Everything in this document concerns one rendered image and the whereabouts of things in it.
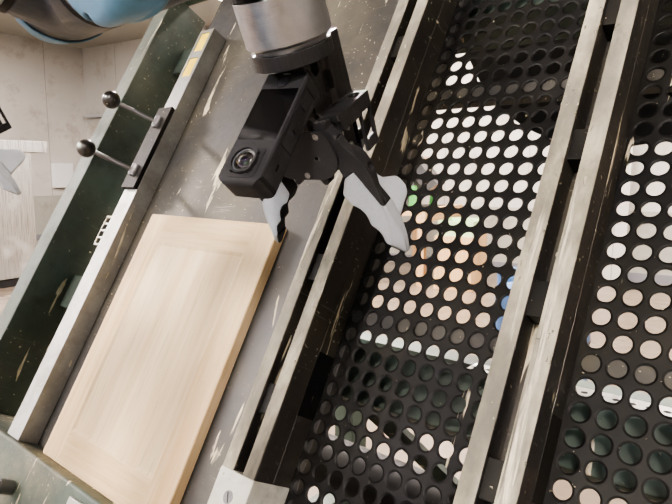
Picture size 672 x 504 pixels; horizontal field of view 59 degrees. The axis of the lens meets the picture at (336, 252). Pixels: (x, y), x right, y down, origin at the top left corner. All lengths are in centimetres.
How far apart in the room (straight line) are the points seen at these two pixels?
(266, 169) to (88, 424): 78
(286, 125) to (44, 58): 1336
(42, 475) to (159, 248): 44
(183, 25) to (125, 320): 86
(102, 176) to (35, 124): 1197
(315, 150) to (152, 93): 113
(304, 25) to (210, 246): 63
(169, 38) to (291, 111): 121
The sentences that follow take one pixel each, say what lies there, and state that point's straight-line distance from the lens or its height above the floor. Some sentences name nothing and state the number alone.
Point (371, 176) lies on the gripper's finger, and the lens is 51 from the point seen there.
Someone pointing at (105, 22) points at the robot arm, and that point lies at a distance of 43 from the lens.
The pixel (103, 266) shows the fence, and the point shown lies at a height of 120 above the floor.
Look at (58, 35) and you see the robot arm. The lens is 57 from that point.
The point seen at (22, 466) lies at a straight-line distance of 123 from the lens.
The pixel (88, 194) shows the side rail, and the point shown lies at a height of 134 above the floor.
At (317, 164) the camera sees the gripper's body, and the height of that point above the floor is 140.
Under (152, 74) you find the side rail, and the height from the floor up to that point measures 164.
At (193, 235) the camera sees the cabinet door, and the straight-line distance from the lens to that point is 111.
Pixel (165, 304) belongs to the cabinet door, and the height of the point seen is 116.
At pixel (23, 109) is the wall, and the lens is 1340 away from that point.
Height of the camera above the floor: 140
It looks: 8 degrees down
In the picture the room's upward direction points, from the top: straight up
